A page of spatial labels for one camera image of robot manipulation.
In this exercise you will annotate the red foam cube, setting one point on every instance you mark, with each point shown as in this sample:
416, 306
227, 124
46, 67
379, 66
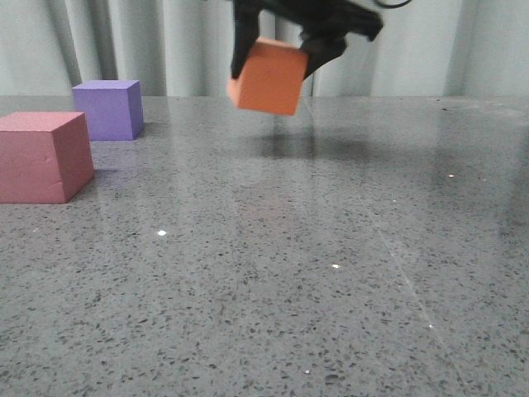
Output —
45, 156

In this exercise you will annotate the purple foam cube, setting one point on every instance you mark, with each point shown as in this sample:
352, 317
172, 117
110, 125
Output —
113, 108

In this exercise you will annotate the orange foam cube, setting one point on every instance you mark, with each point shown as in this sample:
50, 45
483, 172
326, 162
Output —
271, 79

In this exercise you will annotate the pale green curtain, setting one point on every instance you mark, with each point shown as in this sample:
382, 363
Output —
183, 49

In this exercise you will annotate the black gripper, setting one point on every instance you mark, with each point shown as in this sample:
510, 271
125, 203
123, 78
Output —
325, 25

